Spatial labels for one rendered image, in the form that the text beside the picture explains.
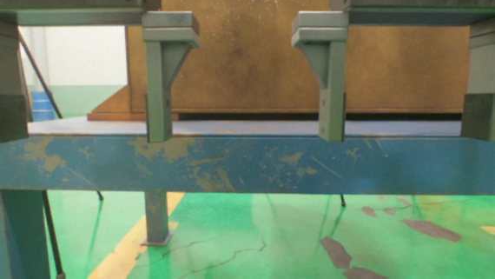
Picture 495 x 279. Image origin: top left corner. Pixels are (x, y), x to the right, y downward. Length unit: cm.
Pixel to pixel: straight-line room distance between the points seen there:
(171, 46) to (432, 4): 20
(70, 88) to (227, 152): 1189
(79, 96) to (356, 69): 1170
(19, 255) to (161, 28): 55
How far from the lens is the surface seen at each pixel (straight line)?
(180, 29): 21
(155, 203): 126
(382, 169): 44
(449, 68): 72
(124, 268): 125
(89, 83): 1178
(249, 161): 39
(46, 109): 949
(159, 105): 21
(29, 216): 66
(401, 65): 66
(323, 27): 21
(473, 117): 29
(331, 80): 21
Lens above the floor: 69
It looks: 6 degrees down
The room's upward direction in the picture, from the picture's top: straight up
